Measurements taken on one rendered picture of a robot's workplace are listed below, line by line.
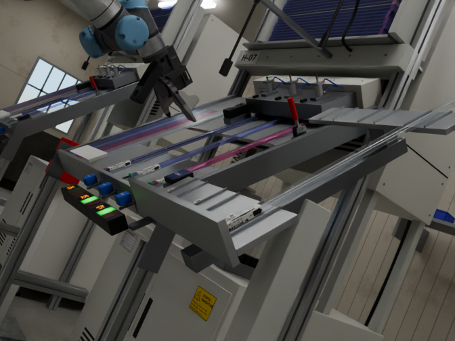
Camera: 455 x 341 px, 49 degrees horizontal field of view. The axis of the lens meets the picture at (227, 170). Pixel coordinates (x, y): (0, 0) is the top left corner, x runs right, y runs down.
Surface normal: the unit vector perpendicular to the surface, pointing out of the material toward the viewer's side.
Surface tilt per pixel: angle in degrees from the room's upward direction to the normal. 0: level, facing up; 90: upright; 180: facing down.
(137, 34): 90
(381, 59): 90
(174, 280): 90
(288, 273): 90
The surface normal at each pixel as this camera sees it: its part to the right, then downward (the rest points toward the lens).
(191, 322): -0.72, -0.39
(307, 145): 0.55, 0.17
